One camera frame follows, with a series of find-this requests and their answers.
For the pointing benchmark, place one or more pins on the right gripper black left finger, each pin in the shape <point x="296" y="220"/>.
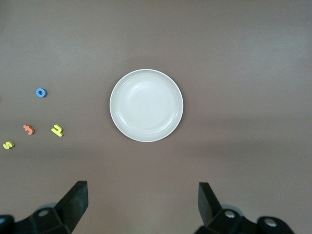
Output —
<point x="75" y="202"/>

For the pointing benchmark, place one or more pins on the beige brown round plate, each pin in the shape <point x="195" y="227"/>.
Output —
<point x="146" y="105"/>

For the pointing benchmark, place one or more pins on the yellow foam letter s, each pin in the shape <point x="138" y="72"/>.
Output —
<point x="8" y="144"/>

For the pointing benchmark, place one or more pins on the blue foam letter o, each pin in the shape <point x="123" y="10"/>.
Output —
<point x="41" y="92"/>

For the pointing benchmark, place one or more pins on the yellow foam letter h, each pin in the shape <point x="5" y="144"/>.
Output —
<point x="57" y="130"/>

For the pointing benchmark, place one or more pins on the orange foam letter f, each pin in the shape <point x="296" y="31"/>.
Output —
<point x="29" y="129"/>

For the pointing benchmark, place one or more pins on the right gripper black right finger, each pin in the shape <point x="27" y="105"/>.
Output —
<point x="207" y="204"/>

